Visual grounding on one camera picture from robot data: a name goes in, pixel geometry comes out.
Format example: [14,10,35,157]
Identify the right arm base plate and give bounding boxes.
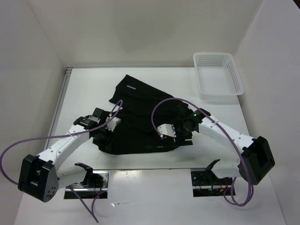
[191,170,233,197]

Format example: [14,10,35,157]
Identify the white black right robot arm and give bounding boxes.
[174,111,275,185]

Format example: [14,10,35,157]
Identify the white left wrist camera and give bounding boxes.
[106,117,121,132]

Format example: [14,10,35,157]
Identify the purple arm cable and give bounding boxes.
[0,100,124,223]
[151,97,255,206]

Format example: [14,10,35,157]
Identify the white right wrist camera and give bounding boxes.
[157,124,176,138]

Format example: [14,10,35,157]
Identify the black sport shorts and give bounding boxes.
[93,75,193,155]

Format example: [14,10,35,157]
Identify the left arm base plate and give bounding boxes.
[70,170,110,199]

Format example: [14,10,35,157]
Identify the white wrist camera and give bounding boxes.
[157,124,176,138]
[106,117,121,132]

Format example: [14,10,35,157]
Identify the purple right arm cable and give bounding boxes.
[151,97,255,206]

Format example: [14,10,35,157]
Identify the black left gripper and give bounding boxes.
[92,124,118,151]

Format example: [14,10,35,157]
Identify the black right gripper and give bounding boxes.
[168,120,194,147]

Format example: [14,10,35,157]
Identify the white perforated plastic basket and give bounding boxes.
[193,52,244,98]

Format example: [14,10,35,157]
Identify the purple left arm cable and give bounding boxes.
[0,100,124,223]

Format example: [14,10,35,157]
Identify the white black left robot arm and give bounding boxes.
[18,108,120,203]

